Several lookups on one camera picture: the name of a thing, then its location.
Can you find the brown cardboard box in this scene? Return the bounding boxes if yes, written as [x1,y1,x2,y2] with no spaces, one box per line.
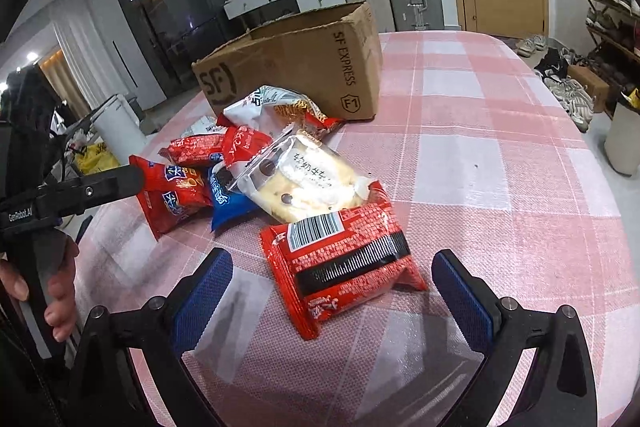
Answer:
[191,1,384,122]

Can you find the large red barcode snack packet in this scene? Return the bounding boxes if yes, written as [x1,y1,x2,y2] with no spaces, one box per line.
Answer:
[260,194,429,341]

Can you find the white printed snack packet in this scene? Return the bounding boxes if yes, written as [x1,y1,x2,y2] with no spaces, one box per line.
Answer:
[222,85,312,128]

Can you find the white curtain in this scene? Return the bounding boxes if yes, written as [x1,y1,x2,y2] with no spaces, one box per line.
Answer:
[47,4,128,110]

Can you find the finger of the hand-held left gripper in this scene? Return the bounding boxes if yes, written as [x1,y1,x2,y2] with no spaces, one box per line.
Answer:
[42,163,146,229]

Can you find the pink plaid tablecloth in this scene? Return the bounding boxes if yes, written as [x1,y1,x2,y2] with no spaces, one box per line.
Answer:
[75,29,629,427]

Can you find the person's left hand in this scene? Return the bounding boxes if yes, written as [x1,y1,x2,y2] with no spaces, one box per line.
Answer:
[0,239,79,344]

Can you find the white floor appliance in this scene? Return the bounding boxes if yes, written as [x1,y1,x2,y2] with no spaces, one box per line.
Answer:
[91,92,149,168]

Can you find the small brown floor carton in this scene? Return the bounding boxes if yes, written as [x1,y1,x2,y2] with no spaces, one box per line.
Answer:
[566,63,612,114]

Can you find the red chip packet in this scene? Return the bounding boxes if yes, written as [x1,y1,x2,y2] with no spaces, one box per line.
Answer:
[128,155,214,242]

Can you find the red packet with blue logo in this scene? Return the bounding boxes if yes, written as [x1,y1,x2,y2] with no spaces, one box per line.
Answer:
[159,133,229,168]

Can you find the clear cake package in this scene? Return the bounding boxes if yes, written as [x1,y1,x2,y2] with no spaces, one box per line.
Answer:
[234,129,374,226]

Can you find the person's left forearm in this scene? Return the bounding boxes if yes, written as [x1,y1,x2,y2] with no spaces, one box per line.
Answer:
[0,302,71,427]

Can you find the shoe rack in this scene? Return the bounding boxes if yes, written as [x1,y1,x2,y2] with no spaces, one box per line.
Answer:
[574,0,640,108]

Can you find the group of sneakers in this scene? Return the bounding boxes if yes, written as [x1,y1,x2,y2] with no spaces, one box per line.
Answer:
[514,33,597,134]

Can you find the blue cookie packet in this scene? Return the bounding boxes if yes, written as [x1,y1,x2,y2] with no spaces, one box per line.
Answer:
[207,162,267,236]

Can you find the white waste bin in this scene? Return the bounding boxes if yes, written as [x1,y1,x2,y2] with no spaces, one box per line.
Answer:
[601,91,640,178]

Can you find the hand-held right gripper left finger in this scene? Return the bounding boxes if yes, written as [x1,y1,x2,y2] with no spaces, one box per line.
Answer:
[65,247,236,427]

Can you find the yellow plastic bag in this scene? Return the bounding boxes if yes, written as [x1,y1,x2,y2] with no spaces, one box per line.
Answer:
[74,143,122,174]

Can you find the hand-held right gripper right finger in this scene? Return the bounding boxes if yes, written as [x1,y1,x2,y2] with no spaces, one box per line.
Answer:
[430,249,601,427]

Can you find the small white packet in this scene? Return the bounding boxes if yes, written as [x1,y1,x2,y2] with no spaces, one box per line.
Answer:
[192,113,227,138]

